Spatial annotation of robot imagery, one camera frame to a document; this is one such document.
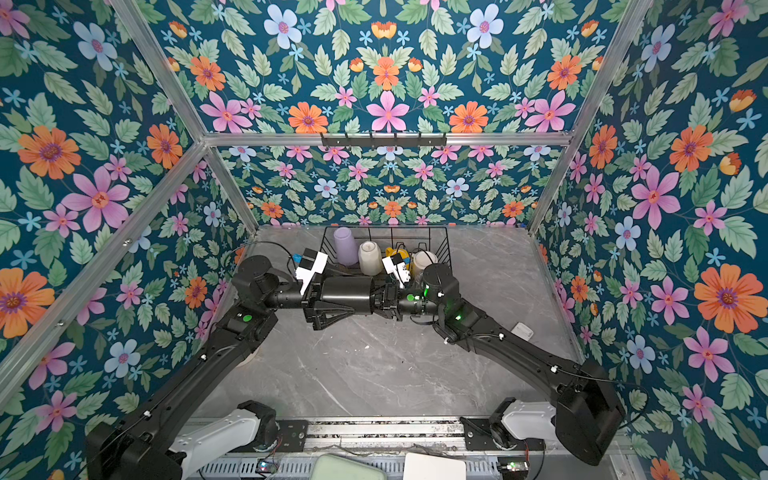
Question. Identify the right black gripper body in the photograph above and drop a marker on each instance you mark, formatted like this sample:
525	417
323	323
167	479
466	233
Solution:
408	303

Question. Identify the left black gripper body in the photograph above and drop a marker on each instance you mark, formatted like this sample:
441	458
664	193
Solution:
311	295

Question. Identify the black mug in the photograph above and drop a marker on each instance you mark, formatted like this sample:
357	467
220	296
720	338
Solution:
353	292

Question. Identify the white fluted mug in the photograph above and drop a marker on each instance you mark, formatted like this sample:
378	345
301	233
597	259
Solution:
370	258

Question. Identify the yellow mug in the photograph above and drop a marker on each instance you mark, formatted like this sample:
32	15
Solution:
399	256

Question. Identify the white mug red inside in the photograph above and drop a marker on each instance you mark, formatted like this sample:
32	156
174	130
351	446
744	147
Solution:
420	260

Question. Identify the lilac plastic cup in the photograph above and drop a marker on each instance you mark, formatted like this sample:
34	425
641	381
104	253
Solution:
345	246

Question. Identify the black wire dish rack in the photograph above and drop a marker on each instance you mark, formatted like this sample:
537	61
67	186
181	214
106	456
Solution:
412	238

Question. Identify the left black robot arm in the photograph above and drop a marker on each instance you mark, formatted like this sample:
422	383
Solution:
148	443

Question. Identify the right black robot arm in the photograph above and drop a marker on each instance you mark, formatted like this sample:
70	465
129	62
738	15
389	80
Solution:
581	410

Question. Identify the white remote control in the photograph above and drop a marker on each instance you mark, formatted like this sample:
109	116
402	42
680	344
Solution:
523	331

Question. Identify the pale green tray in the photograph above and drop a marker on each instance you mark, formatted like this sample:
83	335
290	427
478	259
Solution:
333	467

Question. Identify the white box front edge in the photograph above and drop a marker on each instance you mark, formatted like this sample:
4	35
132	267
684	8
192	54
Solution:
427	467

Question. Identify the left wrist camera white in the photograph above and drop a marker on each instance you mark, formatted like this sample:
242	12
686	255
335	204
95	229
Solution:
312	263

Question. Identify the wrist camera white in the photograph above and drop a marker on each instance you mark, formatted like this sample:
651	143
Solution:
400	272
312	263

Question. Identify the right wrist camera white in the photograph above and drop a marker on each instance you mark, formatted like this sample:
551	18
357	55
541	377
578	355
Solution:
400	272

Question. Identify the aluminium front rail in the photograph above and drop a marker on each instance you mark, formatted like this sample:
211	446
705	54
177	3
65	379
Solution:
380	435

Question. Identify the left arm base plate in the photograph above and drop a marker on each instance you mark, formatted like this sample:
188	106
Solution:
291	436

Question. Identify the black wall hook rail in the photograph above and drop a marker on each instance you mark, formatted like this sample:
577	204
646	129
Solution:
371	140

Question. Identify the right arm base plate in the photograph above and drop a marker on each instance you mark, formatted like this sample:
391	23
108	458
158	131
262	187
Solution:
480	434

